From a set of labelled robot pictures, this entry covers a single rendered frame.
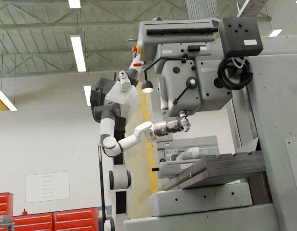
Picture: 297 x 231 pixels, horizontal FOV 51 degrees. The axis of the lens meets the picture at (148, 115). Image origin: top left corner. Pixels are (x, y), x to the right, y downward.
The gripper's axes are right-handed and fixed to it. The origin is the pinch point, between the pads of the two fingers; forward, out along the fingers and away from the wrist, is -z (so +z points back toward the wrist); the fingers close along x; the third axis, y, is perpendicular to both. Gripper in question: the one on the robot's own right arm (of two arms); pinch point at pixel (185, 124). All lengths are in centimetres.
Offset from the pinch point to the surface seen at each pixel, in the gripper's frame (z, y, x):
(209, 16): -27, -69, 2
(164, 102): 9.2, -14.4, -6.5
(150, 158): 72, -11, 156
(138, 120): 80, -57, 153
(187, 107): -4.3, -8.1, -7.5
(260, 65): -50, -25, -2
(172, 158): 16.9, 14.9, 26.1
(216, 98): -21.2, -11.0, -2.5
